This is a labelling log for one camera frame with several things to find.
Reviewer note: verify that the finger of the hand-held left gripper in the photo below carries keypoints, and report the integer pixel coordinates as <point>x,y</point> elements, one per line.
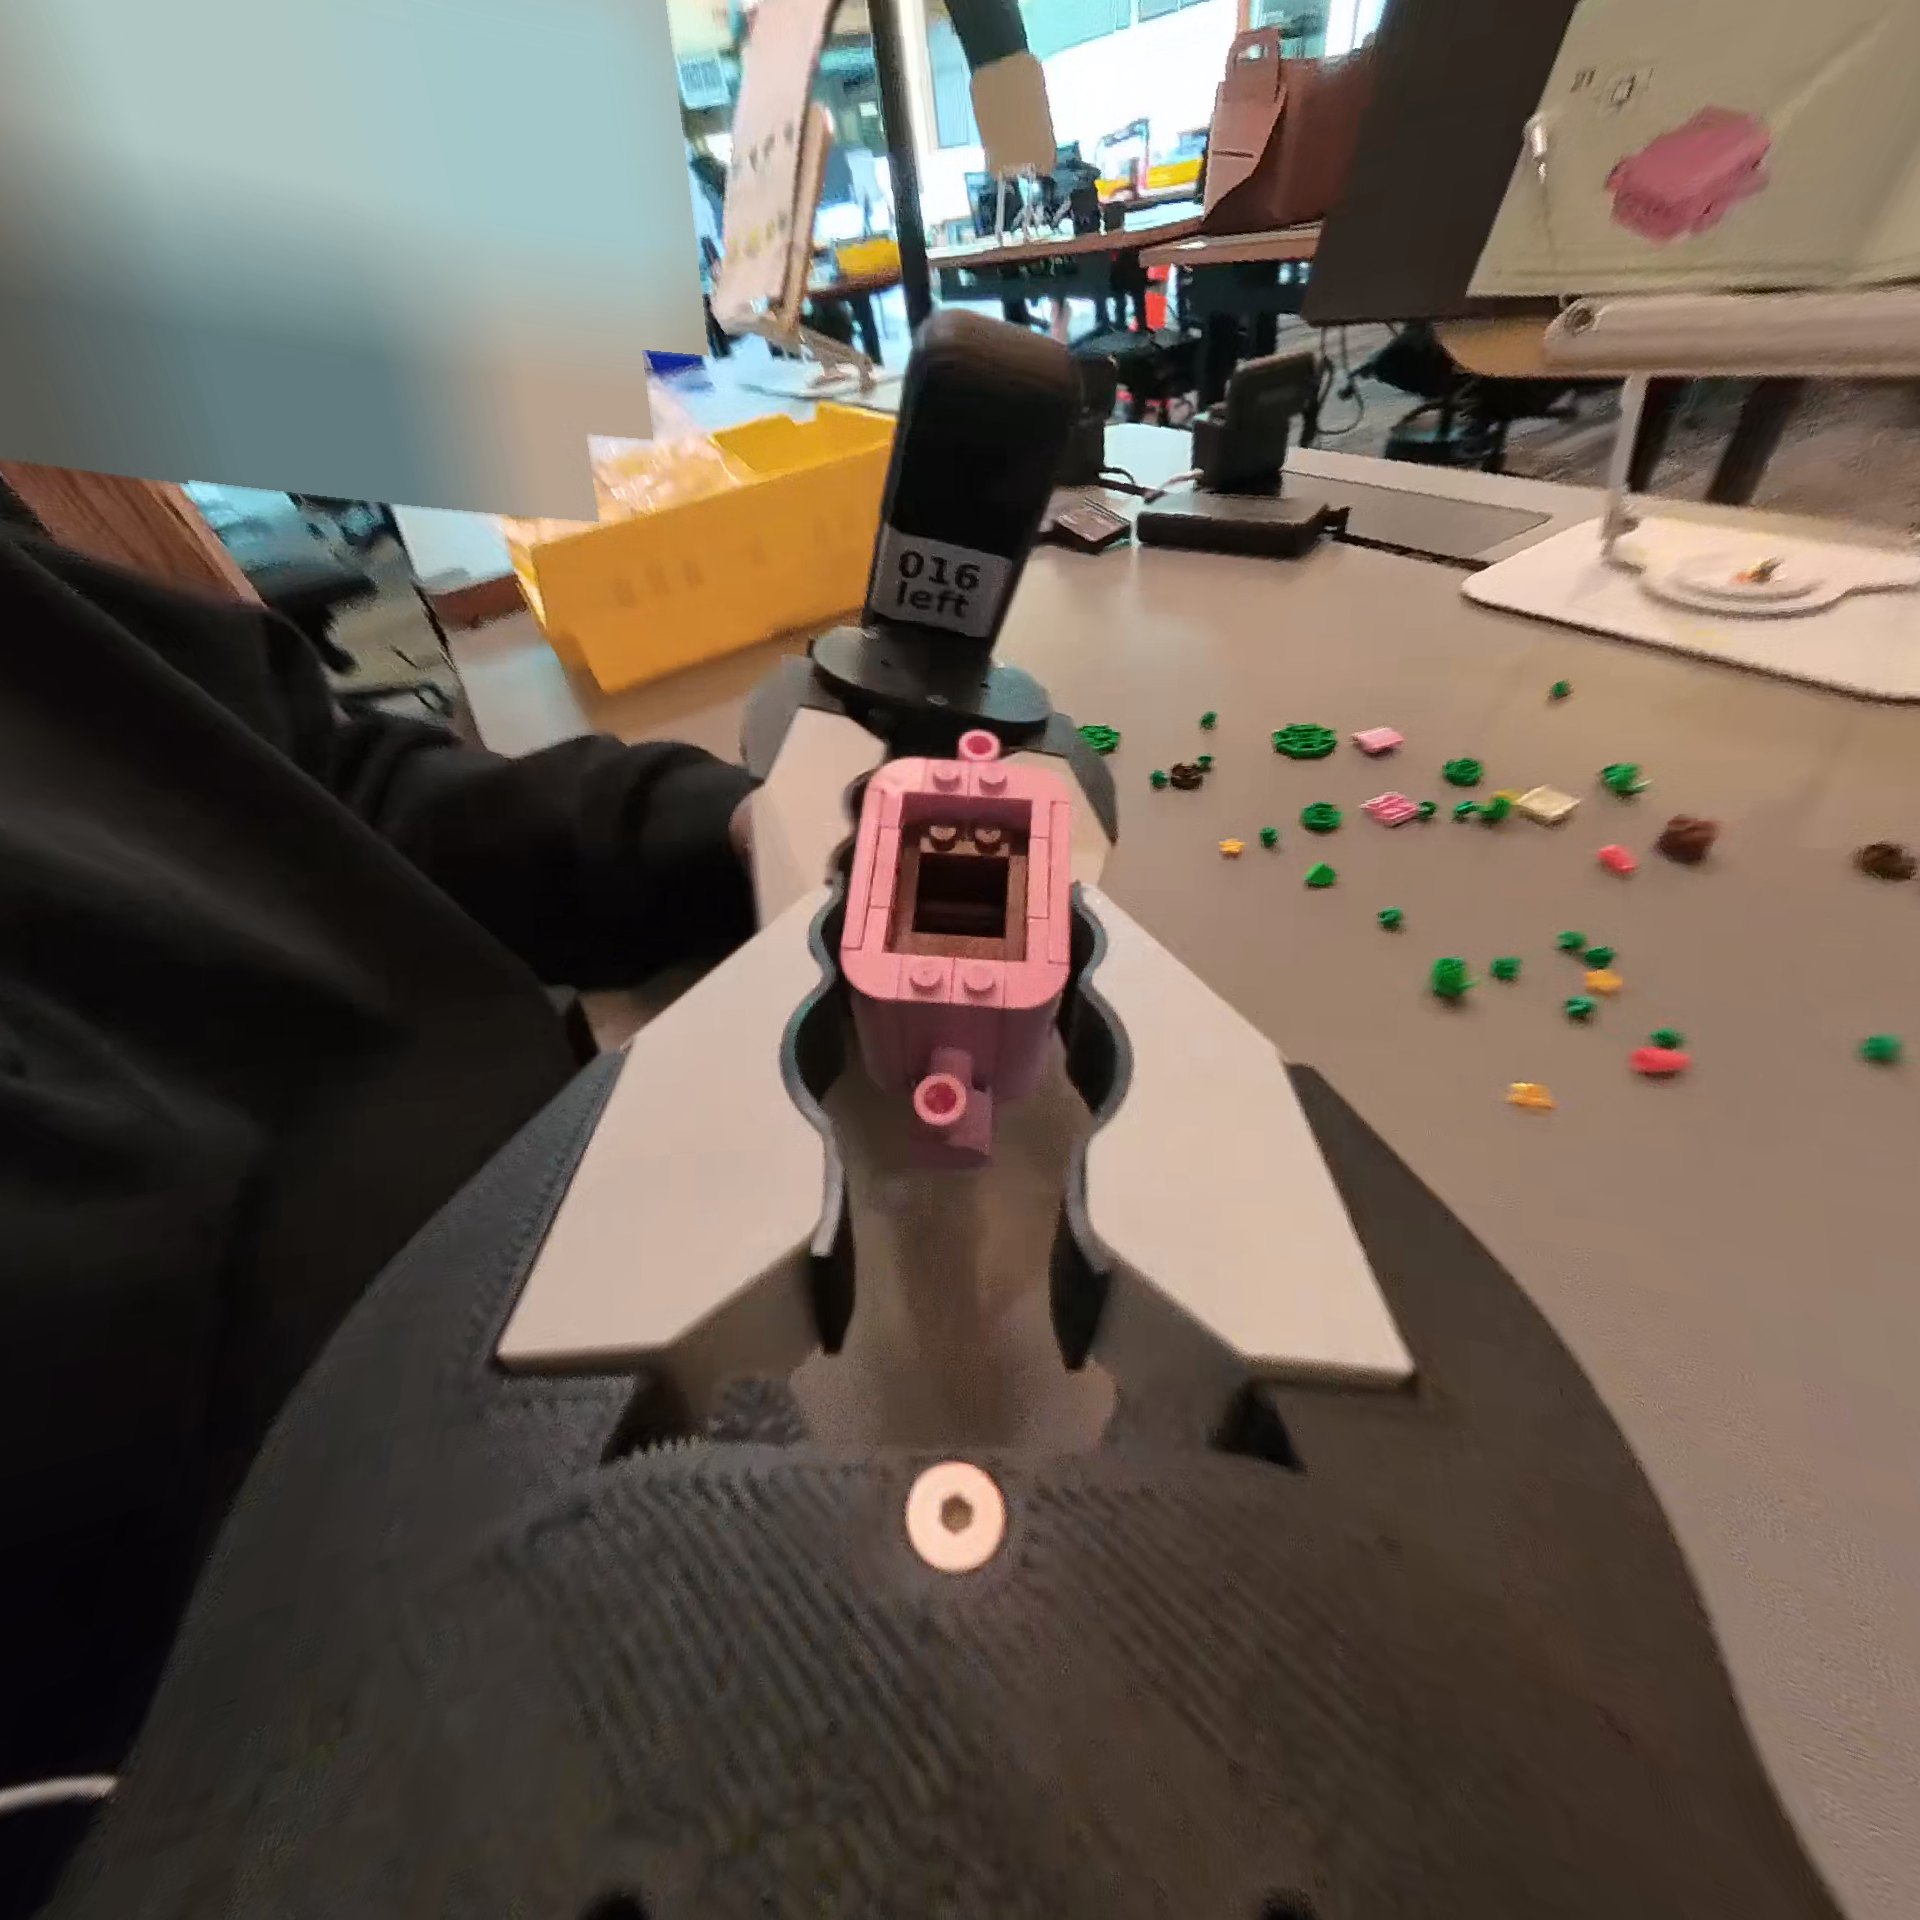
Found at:
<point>802,809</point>
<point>1093,818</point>

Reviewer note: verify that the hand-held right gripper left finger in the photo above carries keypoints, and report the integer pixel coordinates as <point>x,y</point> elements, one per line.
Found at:
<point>676,1201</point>

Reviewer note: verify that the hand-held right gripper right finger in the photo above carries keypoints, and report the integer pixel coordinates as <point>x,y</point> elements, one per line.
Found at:
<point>1244,1214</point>

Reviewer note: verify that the pink brick animal body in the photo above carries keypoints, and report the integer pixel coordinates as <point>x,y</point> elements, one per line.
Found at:
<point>879,960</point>

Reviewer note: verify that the pale green instruction booklet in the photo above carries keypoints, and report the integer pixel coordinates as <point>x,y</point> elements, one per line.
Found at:
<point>1829,225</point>

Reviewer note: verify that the person's left forearm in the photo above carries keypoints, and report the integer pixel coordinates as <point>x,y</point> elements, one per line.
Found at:
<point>570,856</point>

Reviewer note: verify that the black flat device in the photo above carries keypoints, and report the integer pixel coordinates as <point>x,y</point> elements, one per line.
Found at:
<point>1085,525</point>

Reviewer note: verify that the wooden top office desk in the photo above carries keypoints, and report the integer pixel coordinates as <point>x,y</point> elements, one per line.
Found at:
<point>1050,248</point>

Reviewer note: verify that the plain green web piece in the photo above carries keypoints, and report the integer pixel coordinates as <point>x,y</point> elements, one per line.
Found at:
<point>1303,742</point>

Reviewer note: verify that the yellow plastic bin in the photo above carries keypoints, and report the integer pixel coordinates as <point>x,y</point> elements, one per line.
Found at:
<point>704,586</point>

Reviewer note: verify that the black device stand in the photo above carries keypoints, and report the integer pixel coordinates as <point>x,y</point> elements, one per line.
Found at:
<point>1261,421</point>

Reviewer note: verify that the black metal pole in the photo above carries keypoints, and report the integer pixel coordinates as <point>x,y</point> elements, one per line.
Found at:
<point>904,150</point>

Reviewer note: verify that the blue plastic bin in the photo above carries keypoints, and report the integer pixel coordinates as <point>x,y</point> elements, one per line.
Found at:
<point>676,368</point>

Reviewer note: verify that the scattered small green clips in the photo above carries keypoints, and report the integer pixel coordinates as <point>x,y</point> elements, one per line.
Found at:
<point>1390,917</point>

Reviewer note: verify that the clear plastic bags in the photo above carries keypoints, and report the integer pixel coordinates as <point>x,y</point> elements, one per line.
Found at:
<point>662,474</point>

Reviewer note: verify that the black and tan upright panel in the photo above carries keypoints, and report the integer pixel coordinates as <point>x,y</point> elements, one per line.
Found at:
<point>1005,90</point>

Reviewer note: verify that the tilted wooden board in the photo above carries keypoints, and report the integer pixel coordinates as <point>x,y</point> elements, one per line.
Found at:
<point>773,150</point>

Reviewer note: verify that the brown paper bag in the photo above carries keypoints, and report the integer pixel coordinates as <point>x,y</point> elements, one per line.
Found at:
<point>1289,136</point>

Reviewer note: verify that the white square tile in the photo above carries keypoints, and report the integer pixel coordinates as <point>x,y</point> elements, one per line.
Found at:
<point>1548,805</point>

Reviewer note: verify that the person's black jacket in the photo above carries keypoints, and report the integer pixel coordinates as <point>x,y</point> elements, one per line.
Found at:
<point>224,1049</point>

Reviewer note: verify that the brown round brick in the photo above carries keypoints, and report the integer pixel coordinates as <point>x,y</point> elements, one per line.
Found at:
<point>1687,840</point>

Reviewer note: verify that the dark brown lumpy piece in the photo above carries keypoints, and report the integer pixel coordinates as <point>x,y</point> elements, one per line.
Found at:
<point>1886,859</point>

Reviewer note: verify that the black camera case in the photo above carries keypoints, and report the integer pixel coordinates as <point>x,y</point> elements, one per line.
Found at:
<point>1096,421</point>

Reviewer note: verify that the wooden post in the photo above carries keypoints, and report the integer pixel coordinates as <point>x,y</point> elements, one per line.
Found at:
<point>119,518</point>

